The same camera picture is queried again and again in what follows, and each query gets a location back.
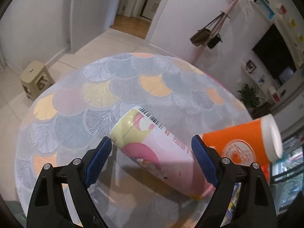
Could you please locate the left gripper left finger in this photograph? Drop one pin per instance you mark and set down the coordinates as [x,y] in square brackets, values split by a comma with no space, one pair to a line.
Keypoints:
[48,207]

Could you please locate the brown hanging handbag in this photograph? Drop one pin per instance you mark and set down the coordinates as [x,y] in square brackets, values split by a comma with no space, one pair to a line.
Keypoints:
[202,35]

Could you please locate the black wall television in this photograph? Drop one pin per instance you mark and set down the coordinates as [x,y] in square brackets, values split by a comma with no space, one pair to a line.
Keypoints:
[275,55]

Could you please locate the pink cylindrical canister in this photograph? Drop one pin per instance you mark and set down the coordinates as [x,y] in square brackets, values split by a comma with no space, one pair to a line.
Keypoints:
[141,137]

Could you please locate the white wall shelf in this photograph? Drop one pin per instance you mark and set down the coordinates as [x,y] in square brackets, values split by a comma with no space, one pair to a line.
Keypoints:
[267,86]

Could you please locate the pastel scallop tablecloth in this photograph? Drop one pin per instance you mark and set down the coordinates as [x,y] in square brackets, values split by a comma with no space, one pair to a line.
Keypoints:
[72,117]

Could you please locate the beige plastic stool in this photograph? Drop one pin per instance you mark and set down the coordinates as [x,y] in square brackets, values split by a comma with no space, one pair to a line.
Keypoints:
[35,79]

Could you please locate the pink coat rack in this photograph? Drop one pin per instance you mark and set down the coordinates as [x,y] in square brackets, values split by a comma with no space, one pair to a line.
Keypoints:
[215,28]

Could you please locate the black framed butterfly picture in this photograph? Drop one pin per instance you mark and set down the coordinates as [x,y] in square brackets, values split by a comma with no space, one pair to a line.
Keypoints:
[250,67]

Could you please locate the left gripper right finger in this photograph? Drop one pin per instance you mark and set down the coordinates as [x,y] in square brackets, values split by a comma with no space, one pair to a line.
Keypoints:
[255,206]

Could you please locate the orange white paper cup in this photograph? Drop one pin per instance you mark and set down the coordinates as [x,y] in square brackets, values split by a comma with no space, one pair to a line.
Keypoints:
[258,141]

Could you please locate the black hanging small bag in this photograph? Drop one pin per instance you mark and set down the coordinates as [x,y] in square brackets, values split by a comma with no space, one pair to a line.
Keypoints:
[214,41]

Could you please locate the green potted plant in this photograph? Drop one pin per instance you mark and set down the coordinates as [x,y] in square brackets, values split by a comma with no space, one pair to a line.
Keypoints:
[249,96]

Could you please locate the white interior door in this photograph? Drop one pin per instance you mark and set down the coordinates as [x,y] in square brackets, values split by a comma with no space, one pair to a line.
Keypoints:
[89,19]

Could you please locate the blue red snack package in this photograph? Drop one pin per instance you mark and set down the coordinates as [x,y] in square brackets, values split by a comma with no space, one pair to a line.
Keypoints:
[232,205]

